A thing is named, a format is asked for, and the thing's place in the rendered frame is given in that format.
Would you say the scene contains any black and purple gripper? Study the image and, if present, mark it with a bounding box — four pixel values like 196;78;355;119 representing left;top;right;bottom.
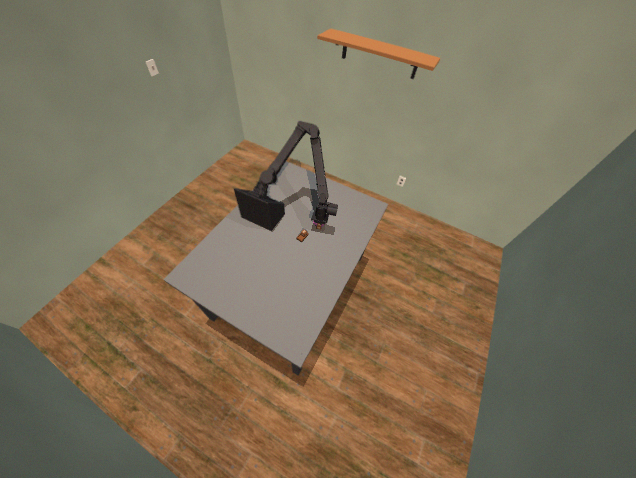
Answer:
311;212;329;228

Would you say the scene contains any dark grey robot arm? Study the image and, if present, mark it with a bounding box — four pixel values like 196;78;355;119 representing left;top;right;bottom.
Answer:
248;121;338;217

